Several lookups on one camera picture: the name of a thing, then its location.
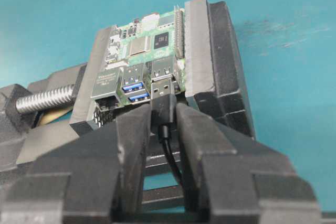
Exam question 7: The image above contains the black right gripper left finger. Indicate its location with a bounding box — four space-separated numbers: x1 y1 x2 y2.
1 104 151 223

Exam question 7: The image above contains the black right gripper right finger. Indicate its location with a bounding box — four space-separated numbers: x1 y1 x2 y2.
176 104 321 223

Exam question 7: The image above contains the black bench vise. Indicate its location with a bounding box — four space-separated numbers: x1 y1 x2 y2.
1 0 255 198

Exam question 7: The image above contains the green single-board computer PCB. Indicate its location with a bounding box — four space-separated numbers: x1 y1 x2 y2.
91 6 186 112

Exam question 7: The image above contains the black USB cable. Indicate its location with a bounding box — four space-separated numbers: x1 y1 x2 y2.
150 76 184 187

